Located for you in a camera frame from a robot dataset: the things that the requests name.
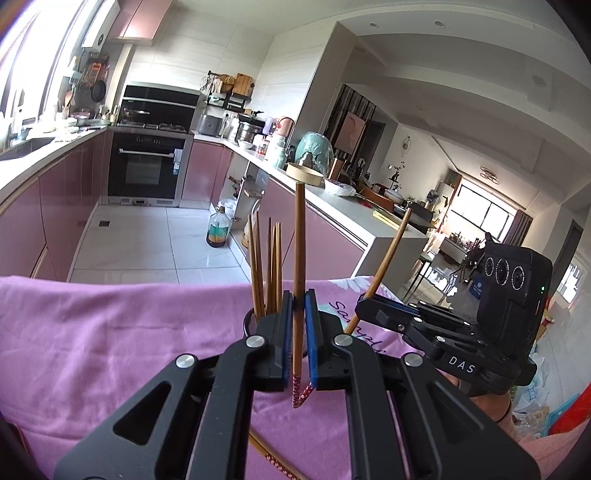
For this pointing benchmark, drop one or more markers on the pink flower printed blanket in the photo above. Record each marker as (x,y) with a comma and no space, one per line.
(115,323)

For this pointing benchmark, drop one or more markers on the pink kitchen base cabinets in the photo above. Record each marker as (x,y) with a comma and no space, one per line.
(60,194)

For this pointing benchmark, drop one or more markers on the round ceiling lamp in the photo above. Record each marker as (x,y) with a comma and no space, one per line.
(488,174)

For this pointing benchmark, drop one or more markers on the white kitchen counter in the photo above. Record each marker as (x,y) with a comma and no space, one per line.
(351,212)

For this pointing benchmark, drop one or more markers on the white water heater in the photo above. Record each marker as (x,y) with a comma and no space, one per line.
(100,23)

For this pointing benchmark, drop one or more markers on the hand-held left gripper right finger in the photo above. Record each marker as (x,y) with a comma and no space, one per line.
(310,332)

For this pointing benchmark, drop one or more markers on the living room window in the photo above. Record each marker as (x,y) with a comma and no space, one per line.
(480,214)

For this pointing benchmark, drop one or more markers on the black wall rack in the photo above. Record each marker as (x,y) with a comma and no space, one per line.
(228,94)

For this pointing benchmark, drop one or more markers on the black mesh utensil holder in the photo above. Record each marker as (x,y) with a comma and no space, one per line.
(245,323)

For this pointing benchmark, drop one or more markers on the round beige container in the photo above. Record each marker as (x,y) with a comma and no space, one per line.
(304,174)

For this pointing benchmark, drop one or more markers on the kitchen window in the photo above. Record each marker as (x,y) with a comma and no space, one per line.
(27,60)

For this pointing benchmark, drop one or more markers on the black frying pan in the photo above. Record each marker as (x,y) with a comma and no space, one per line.
(98,92)

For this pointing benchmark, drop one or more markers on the person's pink clothing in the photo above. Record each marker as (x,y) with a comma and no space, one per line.
(554,457)

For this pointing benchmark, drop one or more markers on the black built-in oven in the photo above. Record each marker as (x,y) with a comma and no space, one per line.
(143,170)

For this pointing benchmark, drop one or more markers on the black range hood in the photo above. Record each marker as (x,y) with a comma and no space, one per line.
(159,104)

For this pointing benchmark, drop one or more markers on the teal food cover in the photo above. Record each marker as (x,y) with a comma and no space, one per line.
(316,147)

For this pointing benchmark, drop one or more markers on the gas stove top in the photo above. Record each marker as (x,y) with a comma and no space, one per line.
(154,127)

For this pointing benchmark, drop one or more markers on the cooking oil bottle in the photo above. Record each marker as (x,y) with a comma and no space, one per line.
(218,230)

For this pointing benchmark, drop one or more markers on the pink thermos kettle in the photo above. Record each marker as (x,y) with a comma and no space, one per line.
(285,128)

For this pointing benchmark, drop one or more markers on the steel cooking pot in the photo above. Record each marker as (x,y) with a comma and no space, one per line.
(249,133)

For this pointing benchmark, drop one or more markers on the framed wall picture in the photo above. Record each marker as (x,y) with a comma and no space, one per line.
(352,134)

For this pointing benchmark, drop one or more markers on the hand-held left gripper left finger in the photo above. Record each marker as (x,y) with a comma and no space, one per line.
(287,332)

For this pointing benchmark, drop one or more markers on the pink upper cabinet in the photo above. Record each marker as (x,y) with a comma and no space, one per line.
(141,18)

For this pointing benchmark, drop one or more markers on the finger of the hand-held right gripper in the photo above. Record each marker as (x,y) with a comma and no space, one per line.
(378,314)
(438,318)

